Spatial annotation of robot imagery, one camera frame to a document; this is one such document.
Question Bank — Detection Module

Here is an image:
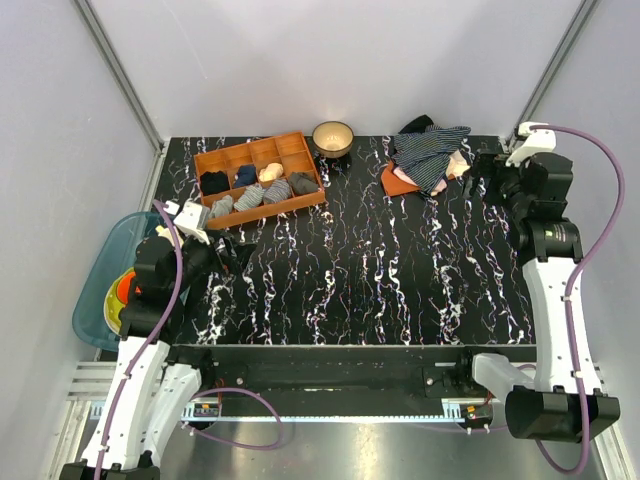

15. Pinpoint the navy rolled underwear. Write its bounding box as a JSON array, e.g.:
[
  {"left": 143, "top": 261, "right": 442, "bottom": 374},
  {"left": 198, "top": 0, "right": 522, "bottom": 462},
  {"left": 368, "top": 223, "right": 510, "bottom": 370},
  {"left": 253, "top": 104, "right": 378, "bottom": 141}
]
[{"left": 233, "top": 164, "right": 257, "bottom": 189}]

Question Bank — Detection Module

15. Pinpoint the orange wooden divider tray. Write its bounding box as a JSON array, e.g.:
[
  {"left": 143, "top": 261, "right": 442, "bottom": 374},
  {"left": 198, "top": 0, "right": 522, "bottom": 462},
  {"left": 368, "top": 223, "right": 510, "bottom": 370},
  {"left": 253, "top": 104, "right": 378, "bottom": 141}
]
[{"left": 194, "top": 132, "right": 326, "bottom": 229}]

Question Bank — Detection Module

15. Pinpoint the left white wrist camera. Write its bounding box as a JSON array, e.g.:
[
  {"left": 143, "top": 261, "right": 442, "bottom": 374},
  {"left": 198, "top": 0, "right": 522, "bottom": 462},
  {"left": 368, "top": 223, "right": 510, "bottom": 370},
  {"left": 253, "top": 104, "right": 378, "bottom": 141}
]
[{"left": 163, "top": 201, "right": 210, "bottom": 245}]

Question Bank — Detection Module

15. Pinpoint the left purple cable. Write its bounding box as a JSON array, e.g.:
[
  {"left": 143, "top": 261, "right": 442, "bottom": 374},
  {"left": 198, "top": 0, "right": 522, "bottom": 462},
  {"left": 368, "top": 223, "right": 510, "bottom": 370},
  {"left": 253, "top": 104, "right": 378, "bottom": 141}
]
[{"left": 94, "top": 199, "right": 284, "bottom": 480}]

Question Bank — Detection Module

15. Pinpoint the aluminium frame rail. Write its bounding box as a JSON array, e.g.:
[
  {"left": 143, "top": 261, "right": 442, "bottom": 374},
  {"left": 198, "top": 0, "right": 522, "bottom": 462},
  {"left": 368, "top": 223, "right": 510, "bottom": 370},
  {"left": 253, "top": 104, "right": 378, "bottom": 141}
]
[{"left": 72, "top": 0, "right": 164, "bottom": 153}]

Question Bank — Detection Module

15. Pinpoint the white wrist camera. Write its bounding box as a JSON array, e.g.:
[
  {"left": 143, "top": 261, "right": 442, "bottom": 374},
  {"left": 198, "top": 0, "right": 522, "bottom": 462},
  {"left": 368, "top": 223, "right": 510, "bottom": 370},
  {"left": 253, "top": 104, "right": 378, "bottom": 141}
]
[
  {"left": 163, "top": 201, "right": 210, "bottom": 245},
  {"left": 505, "top": 121, "right": 556, "bottom": 168}
]

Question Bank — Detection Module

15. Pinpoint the pink underwear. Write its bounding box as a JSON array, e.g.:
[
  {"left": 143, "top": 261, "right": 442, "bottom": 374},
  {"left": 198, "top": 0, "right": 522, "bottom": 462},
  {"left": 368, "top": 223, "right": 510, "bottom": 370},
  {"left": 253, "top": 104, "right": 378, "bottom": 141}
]
[{"left": 392, "top": 167, "right": 447, "bottom": 197}]

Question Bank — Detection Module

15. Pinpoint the cream underwear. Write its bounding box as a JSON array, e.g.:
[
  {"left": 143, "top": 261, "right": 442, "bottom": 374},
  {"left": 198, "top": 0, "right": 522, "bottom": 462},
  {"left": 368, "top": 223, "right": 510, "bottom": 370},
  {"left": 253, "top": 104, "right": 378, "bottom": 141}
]
[{"left": 445, "top": 150, "right": 471, "bottom": 180}]

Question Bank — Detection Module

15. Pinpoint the black rolled underwear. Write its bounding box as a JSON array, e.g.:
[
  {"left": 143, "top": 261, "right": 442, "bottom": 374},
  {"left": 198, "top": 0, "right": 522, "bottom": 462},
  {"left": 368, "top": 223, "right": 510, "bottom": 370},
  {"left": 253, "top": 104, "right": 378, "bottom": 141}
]
[{"left": 199, "top": 171, "right": 230, "bottom": 196}]

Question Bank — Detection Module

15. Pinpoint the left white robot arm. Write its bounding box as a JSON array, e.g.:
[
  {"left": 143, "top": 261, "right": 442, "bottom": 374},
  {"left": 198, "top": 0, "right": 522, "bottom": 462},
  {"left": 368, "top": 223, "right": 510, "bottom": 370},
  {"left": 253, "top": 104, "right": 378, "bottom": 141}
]
[{"left": 60, "top": 231, "right": 256, "bottom": 479}]

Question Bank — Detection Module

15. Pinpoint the light grey rolled underwear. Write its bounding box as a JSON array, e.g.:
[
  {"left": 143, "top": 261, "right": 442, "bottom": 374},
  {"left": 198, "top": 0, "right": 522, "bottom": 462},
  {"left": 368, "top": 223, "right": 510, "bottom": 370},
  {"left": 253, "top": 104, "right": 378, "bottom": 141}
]
[{"left": 209, "top": 195, "right": 234, "bottom": 219}]

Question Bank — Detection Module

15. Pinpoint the black garment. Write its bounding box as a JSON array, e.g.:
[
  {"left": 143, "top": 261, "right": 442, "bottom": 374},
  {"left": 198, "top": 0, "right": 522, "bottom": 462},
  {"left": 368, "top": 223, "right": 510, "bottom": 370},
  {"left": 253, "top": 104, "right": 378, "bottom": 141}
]
[{"left": 399, "top": 114, "right": 434, "bottom": 135}]

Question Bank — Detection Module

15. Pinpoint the beige ceramic bowl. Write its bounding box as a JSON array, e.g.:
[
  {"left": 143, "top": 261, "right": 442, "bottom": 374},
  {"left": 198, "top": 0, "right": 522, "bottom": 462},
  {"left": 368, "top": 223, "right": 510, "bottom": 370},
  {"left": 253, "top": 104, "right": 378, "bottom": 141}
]
[{"left": 312, "top": 121, "right": 354, "bottom": 158}]

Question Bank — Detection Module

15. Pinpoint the teal plastic bin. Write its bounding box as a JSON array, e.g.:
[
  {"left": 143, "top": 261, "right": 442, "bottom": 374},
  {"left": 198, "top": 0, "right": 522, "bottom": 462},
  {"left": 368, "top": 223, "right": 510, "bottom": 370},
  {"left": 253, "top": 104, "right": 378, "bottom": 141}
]
[{"left": 72, "top": 212, "right": 164, "bottom": 352}]

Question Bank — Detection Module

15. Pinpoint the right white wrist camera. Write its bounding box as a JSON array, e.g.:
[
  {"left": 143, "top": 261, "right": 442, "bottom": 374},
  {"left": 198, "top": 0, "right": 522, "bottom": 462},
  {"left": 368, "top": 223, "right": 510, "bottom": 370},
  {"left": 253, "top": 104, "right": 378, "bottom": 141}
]
[{"left": 505, "top": 121, "right": 556, "bottom": 168}]

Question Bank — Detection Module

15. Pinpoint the cream ceramic mug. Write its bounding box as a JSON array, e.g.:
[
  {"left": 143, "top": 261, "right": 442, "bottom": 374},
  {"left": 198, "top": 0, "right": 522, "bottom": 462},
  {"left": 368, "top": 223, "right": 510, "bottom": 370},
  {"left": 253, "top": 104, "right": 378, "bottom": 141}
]
[{"left": 155, "top": 226, "right": 170, "bottom": 238}]

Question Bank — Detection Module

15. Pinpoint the peach rolled underwear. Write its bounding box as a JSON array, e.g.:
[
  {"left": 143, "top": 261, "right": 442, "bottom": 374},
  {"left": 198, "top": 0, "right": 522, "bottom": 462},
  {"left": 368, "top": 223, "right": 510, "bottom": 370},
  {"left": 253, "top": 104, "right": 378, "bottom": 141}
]
[{"left": 258, "top": 162, "right": 284, "bottom": 183}]

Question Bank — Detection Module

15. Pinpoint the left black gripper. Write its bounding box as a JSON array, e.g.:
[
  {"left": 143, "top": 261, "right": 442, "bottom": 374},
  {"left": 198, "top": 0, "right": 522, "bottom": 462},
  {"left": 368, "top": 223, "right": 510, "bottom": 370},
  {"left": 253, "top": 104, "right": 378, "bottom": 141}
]
[{"left": 168, "top": 227, "right": 257, "bottom": 295}]

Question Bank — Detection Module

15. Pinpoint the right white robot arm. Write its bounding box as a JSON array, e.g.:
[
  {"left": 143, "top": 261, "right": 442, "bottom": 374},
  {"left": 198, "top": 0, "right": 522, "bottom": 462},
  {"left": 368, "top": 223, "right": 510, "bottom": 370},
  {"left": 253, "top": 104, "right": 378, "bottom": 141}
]
[{"left": 453, "top": 150, "right": 620, "bottom": 443}]

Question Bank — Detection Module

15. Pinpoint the purple cable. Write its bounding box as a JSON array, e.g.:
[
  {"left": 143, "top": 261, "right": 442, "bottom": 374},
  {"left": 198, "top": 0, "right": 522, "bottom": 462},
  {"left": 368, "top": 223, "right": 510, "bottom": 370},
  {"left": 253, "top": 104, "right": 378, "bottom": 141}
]
[
  {"left": 469, "top": 125, "right": 626, "bottom": 474},
  {"left": 94, "top": 199, "right": 284, "bottom": 480}
]

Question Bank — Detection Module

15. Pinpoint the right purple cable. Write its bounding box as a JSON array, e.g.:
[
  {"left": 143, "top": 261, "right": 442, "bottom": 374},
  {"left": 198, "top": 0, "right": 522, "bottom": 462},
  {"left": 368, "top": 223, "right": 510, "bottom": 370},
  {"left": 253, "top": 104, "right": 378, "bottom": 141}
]
[{"left": 469, "top": 125, "right": 626, "bottom": 474}]

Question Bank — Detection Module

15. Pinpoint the yellow-green dotted plate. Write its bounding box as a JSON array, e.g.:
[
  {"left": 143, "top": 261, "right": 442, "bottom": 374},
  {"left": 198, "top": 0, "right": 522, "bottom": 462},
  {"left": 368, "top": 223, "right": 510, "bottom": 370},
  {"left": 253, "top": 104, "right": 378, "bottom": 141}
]
[{"left": 103, "top": 267, "right": 135, "bottom": 335}]

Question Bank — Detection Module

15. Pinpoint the blue striped underwear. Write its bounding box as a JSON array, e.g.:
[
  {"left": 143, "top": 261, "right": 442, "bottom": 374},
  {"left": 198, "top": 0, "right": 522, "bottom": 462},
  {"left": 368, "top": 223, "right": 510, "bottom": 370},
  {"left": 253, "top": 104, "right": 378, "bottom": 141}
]
[{"left": 392, "top": 125, "right": 471, "bottom": 193}]

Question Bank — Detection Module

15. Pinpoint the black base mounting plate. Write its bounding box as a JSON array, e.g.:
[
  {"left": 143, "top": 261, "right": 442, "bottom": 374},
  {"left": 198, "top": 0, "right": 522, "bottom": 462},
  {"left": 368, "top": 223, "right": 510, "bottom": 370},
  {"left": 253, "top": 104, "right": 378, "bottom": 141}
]
[{"left": 167, "top": 345, "right": 507, "bottom": 396}]

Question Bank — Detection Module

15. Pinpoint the blue-grey striped rolled underwear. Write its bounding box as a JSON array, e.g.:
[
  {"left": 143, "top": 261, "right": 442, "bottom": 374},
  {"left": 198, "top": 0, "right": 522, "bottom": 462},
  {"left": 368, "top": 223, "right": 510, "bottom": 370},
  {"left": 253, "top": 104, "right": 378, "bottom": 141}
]
[{"left": 263, "top": 178, "right": 292, "bottom": 204}]

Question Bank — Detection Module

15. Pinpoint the orange cloth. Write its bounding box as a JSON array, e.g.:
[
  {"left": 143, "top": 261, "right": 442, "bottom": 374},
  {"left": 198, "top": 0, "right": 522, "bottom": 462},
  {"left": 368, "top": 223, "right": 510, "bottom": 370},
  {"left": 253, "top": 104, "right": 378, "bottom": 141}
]
[{"left": 381, "top": 162, "right": 420, "bottom": 197}]

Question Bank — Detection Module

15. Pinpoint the grey striped rolled underwear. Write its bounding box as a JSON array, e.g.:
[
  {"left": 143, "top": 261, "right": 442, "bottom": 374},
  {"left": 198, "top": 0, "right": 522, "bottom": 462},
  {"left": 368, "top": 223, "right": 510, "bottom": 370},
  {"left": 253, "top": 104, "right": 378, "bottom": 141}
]
[{"left": 234, "top": 184, "right": 265, "bottom": 212}]

